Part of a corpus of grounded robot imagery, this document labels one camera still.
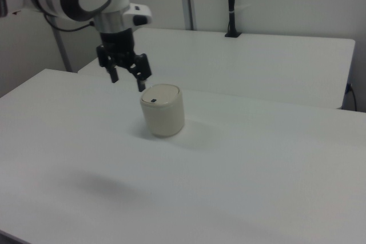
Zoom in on beige round trash bin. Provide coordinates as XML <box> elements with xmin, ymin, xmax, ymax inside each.
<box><xmin>139</xmin><ymin>83</ymin><xmax>186</xmax><ymax>138</ymax></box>

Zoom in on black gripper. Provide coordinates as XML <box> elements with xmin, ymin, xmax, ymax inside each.
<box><xmin>96</xmin><ymin>28</ymin><xmax>152</xmax><ymax>93</ymax></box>

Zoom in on white rear table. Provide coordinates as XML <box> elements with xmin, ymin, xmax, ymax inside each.
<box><xmin>77</xmin><ymin>27</ymin><xmax>356</xmax><ymax>110</ymax></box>

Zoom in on beige trash bin lid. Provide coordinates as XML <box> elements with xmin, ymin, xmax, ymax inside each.
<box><xmin>141</xmin><ymin>83</ymin><xmax>181</xmax><ymax>105</ymax></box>

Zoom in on grey slanted frame post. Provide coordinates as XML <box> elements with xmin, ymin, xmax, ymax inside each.
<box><xmin>50</xmin><ymin>23</ymin><xmax>73</xmax><ymax>73</ymax></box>

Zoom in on black wall cable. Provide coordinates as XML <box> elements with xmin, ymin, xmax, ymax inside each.
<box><xmin>345</xmin><ymin>83</ymin><xmax>359</xmax><ymax>111</ymax></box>

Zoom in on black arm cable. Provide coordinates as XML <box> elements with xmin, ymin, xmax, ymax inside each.
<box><xmin>42</xmin><ymin>12</ymin><xmax>97</xmax><ymax>33</ymax></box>

